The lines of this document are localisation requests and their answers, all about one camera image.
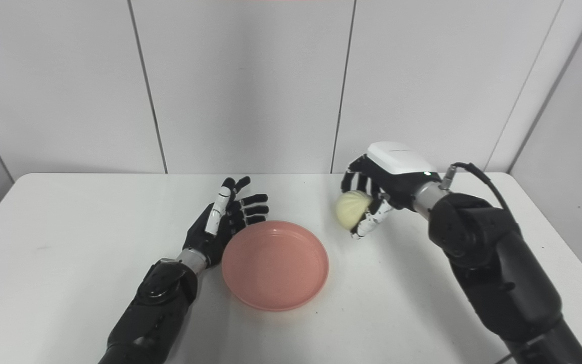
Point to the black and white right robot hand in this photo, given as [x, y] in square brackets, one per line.
[397, 169]

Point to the pink round plate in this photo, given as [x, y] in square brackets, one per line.
[276, 265]

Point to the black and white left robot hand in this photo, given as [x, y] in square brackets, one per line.
[202, 237]

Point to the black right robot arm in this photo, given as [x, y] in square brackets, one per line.
[493, 263]

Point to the cream steamed bun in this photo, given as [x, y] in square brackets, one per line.
[350, 210]

